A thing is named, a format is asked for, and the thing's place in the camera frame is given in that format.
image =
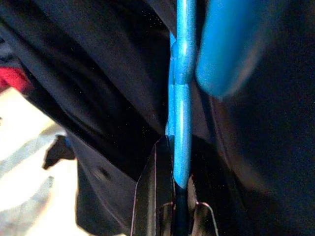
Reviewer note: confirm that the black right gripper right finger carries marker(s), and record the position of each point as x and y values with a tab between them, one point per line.
199	218

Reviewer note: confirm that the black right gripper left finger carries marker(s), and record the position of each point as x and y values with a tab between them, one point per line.
155	191

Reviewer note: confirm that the red shirt yellow star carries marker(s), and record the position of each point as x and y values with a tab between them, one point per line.
12	78

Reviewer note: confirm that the navy blue t-shirt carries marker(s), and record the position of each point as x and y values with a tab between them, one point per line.
98	73

